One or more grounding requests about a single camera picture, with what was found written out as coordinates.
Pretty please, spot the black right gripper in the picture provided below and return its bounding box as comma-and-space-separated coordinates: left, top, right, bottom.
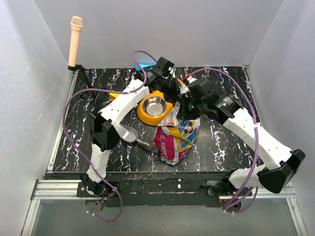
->
175, 94, 205, 121

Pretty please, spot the pink white pet food bag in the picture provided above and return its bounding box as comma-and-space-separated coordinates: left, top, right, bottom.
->
154, 102, 201, 165

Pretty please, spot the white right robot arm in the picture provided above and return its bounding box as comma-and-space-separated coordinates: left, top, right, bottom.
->
178, 94, 306, 196

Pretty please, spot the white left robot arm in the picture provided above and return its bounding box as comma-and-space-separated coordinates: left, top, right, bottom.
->
87, 79, 149, 197

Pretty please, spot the yellow double pet bowl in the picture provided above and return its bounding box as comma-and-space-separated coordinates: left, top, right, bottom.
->
137, 90, 176, 127

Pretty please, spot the cyan flashlight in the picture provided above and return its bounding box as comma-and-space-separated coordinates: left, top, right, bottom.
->
135, 64, 155, 71

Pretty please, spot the silver metal scoop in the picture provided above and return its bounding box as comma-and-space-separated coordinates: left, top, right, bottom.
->
119, 124, 152, 148

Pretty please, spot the yellow toy brick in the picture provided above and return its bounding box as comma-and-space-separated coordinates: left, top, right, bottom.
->
109, 92, 120, 101

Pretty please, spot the pink microphone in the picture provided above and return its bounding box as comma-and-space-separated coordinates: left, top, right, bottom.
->
68, 16, 83, 71

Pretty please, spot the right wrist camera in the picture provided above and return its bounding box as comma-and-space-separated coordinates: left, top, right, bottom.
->
187, 76, 218, 100

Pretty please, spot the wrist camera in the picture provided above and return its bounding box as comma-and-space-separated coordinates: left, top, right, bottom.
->
152, 57, 174, 77
187, 76, 218, 100

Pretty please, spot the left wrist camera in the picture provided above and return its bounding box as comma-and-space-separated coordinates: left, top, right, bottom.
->
152, 57, 174, 77

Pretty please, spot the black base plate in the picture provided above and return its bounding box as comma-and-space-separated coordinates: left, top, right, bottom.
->
44, 170, 259, 208

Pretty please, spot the aluminium frame rail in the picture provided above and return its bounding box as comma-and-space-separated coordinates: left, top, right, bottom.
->
21, 71, 82, 236

